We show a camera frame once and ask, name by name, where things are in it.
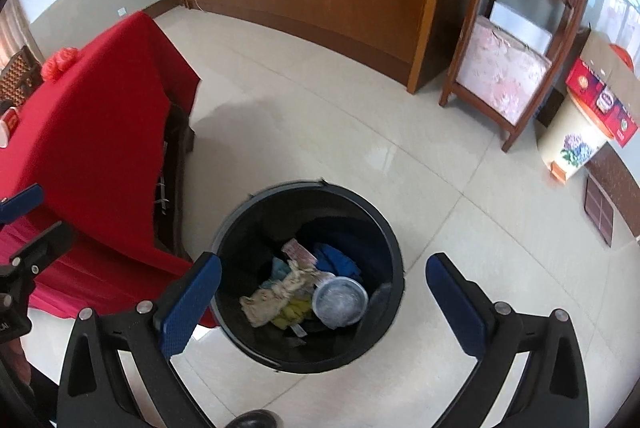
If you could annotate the black trash bin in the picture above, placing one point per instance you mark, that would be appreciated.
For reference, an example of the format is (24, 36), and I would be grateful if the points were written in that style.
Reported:
(250, 218)

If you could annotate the blue plastic bowl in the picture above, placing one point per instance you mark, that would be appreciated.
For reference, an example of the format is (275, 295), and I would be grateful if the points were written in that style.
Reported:
(340, 303)

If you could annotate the red printed cardboard box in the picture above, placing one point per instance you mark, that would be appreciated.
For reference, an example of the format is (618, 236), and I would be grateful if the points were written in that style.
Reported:
(600, 93)

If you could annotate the white and red milk carton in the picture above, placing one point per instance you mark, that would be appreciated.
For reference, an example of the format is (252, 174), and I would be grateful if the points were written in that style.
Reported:
(300, 253)

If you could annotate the wooden lattice-back chair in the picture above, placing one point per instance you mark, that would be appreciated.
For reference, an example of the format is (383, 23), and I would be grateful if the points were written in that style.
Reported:
(20, 75)

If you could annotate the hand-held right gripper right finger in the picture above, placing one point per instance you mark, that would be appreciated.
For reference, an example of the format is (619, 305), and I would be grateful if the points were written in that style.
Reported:
(460, 303)

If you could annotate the red plastic bag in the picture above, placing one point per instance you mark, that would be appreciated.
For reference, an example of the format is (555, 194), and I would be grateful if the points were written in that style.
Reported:
(60, 63)

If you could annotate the white board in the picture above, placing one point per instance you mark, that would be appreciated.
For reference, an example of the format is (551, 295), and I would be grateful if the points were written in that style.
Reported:
(525, 28)

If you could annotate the red tablecloth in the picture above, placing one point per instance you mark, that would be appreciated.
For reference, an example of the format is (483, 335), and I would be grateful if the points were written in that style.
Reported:
(85, 133)

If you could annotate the patterned beige curtain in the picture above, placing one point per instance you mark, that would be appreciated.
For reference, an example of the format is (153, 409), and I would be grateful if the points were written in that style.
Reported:
(12, 33)

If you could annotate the pink floral cushion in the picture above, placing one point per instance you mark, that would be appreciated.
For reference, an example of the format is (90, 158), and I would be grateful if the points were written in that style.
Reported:
(500, 78)

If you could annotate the yellow cloth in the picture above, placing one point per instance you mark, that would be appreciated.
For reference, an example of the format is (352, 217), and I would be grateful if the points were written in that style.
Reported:
(295, 310)

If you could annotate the red paper cup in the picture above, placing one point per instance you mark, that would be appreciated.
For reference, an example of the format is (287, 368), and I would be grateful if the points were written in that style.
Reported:
(7, 125)

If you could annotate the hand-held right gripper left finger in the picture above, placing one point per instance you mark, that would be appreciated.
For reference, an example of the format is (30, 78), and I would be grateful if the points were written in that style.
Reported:
(190, 303)

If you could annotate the blue knitted cloth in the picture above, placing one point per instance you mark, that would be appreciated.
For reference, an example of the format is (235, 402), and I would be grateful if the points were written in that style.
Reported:
(332, 258)

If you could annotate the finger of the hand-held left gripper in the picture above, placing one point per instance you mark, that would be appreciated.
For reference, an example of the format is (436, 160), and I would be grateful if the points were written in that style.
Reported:
(42, 248)
(22, 202)

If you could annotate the black table frame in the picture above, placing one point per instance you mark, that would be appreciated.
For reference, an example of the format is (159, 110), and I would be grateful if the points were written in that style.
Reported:
(175, 148)

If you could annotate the white floral plastic barrel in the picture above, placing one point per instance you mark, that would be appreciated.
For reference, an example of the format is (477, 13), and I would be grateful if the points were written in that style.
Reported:
(570, 133)

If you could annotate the dark wooden lattice panel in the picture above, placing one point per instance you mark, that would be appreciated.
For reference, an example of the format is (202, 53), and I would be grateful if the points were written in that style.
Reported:
(599, 208)

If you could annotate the beige cloth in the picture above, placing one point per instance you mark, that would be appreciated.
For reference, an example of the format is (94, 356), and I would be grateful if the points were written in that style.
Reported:
(265, 303)

